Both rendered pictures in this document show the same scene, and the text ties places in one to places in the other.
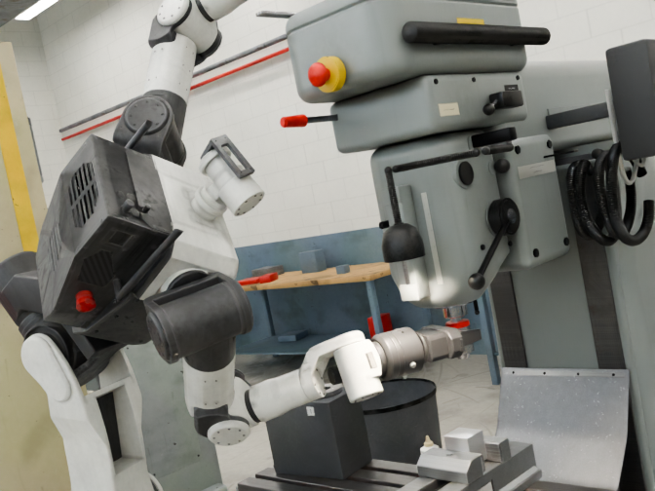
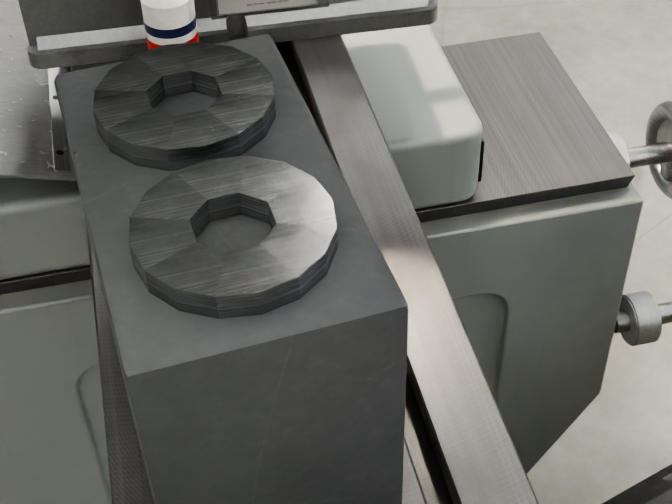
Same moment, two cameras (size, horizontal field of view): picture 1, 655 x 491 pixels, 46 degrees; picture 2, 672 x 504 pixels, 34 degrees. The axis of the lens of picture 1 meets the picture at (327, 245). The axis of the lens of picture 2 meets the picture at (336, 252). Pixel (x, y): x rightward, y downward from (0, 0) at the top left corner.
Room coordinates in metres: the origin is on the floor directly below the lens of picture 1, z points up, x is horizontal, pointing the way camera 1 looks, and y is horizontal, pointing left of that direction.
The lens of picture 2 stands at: (2.18, 0.39, 1.42)
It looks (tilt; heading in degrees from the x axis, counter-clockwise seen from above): 44 degrees down; 214
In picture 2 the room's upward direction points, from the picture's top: 2 degrees counter-clockwise
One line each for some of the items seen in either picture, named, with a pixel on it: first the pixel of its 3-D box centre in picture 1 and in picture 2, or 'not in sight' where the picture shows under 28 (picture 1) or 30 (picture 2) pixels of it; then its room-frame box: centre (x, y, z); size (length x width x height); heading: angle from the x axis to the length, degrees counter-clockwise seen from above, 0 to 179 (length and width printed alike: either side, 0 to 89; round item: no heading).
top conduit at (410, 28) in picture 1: (481, 35); not in sight; (1.43, -0.35, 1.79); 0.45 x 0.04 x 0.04; 136
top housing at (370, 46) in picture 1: (410, 46); not in sight; (1.52, -0.23, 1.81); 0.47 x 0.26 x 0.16; 136
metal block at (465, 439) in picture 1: (465, 447); not in sight; (1.53, -0.19, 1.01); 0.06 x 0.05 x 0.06; 43
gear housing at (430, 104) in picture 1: (431, 111); not in sight; (1.54, -0.25, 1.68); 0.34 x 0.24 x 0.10; 136
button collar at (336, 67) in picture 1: (329, 74); not in sight; (1.34, -0.06, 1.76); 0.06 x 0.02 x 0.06; 46
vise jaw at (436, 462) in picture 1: (449, 465); not in sight; (1.49, -0.15, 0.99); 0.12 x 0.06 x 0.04; 43
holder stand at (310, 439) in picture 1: (315, 428); (227, 301); (1.88, 0.11, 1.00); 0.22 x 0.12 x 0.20; 51
